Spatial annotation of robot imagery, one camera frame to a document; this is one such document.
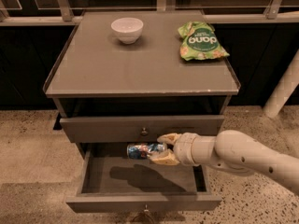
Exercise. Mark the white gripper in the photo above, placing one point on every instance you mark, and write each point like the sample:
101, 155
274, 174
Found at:
183, 148

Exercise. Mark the blue silver redbull can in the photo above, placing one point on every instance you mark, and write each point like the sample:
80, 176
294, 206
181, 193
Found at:
142, 151

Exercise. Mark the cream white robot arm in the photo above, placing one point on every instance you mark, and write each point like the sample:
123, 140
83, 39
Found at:
232, 152

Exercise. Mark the brass upper drawer knob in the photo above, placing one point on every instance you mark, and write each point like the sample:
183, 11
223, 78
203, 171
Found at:
144, 132

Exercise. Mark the brass drawer knob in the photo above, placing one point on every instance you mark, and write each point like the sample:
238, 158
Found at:
144, 132
145, 209

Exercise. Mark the brass middle drawer knob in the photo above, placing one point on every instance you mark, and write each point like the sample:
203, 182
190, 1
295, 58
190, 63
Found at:
145, 209

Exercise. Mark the grey open middle drawer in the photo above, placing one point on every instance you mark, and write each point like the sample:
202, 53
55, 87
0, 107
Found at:
111, 182

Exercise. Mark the grey wooden drawer cabinet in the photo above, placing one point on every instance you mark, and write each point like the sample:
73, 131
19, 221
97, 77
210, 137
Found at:
98, 76

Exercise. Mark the grey upper drawer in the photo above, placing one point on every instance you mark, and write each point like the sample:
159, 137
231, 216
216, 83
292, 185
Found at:
128, 129

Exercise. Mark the green dang chip bag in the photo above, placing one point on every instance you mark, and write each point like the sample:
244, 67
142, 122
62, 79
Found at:
199, 42

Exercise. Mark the white ceramic bowl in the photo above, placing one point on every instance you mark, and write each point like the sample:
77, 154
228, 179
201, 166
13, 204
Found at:
127, 30

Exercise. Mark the white cylindrical post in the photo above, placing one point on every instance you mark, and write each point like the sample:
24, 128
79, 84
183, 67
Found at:
284, 89

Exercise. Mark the metal railing frame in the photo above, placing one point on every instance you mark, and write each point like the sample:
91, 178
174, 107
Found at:
52, 12

